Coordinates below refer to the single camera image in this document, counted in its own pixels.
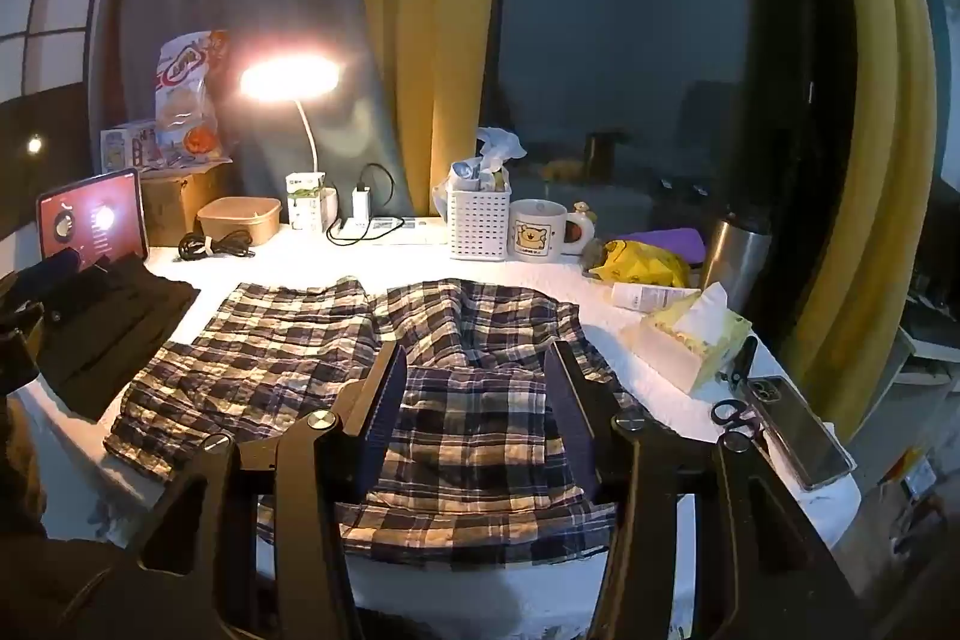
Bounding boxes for black charger cable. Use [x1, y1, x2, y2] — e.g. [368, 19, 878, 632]
[325, 161, 407, 248]

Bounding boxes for white perforated basket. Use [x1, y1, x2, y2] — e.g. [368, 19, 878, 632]
[448, 171, 513, 262]

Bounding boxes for black bundled cable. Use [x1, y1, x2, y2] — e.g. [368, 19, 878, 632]
[177, 230, 257, 263]

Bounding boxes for tablet with red screen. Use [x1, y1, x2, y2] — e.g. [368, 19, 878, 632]
[36, 167, 149, 271]

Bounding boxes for plaid pants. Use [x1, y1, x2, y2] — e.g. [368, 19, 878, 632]
[103, 276, 644, 570]

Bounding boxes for white desk lamp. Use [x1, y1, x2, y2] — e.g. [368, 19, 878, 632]
[239, 56, 343, 234]

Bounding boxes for yellow tissue box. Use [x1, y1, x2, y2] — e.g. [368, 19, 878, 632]
[618, 281, 754, 396]

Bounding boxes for white tube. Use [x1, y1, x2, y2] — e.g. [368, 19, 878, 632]
[610, 281, 703, 314]

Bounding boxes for black folded garment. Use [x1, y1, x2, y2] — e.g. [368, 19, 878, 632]
[15, 254, 202, 422]

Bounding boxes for smartphone in clear case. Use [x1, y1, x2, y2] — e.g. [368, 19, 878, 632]
[741, 375, 850, 492]

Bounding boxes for cardboard box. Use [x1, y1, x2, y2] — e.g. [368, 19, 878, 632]
[139, 162, 227, 247]

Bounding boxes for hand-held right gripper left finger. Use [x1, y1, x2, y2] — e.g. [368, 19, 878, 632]
[90, 340, 410, 640]

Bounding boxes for white power strip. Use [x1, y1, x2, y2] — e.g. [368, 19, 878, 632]
[334, 215, 452, 247]

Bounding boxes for narrow yellow curtain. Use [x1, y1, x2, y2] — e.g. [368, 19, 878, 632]
[343, 0, 501, 220]

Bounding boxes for small printed box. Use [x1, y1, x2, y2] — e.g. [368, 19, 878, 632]
[100, 119, 163, 173]

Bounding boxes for person's left forearm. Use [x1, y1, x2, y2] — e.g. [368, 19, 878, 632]
[0, 389, 59, 536]

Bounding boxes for white cartoon mug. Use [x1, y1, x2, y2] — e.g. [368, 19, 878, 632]
[509, 198, 587, 263]

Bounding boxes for green white milk carton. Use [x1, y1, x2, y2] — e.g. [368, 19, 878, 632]
[286, 173, 326, 232]

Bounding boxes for purple flat pouch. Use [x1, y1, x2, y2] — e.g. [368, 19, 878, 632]
[617, 228, 707, 267]

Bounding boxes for black handled tool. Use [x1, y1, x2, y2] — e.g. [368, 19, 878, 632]
[722, 334, 761, 387]

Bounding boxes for printed snack bag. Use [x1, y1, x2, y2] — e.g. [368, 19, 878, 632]
[152, 30, 231, 163]

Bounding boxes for brown food container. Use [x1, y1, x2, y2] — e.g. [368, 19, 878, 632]
[196, 196, 283, 248]

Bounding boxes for person's body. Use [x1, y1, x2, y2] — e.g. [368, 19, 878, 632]
[0, 524, 142, 640]

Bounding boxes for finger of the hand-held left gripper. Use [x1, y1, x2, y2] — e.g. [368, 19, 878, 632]
[11, 246, 83, 311]

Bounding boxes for black scissors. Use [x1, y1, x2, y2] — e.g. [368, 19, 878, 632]
[709, 398, 764, 455]

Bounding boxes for steel thermos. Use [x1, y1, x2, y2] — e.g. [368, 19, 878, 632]
[700, 210, 774, 313]

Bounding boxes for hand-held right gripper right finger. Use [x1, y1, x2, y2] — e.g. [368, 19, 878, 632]
[543, 340, 857, 640]

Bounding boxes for wide yellow curtain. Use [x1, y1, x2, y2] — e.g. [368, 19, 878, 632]
[750, 0, 942, 442]

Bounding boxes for white side shelf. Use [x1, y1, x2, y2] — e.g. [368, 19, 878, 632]
[894, 295, 960, 387]

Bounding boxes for yellow plastic bag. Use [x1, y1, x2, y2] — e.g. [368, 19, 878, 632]
[587, 239, 692, 290]

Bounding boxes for crumpled plastic bag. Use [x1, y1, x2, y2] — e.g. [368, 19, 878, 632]
[450, 126, 527, 193]

